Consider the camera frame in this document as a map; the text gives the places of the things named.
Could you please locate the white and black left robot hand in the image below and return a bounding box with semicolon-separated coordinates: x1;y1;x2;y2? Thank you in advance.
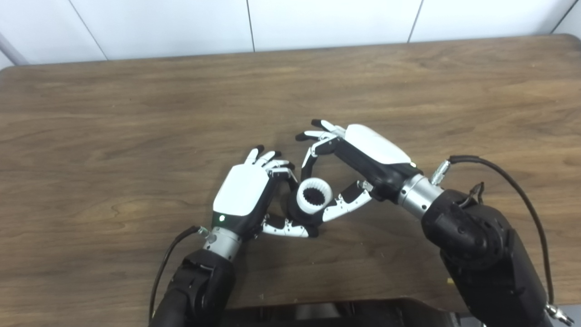
211;145;318;239

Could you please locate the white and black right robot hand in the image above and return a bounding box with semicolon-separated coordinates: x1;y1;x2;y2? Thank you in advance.
295;119;423;223

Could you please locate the round black plastic part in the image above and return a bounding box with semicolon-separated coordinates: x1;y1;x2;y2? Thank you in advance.
287;182;332;228

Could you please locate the white plastic ring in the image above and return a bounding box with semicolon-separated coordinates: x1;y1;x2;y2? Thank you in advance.
296;178;333;215

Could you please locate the black robot torso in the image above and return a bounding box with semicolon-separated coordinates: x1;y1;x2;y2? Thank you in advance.
218;297;473;327

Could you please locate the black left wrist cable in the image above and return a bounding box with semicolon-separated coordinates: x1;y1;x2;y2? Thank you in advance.
149;225;210;318

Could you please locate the thin black wire loop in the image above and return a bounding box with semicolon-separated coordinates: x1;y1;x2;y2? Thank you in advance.
458;182;485;208

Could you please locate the grey wall corner post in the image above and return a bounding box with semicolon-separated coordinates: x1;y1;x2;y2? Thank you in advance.
0;33;29;66

